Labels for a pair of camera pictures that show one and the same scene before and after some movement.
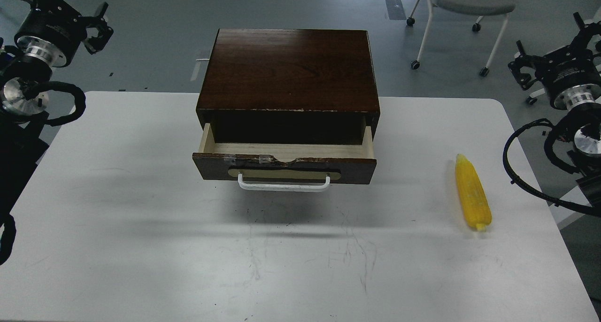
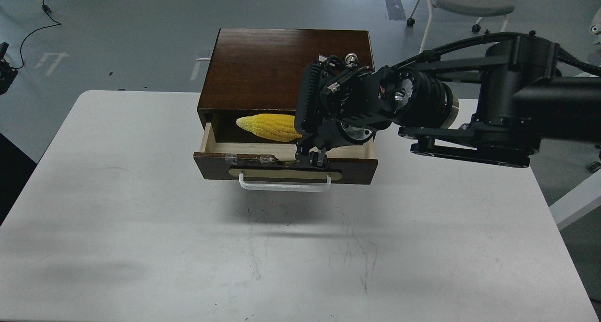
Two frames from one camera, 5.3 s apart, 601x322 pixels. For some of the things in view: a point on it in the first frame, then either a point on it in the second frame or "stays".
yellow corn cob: (473, 195) to (280, 127)
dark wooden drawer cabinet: (288, 86) stays
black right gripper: (571, 76) to (338, 97)
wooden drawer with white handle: (287, 167) stays
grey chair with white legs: (483, 0) stays
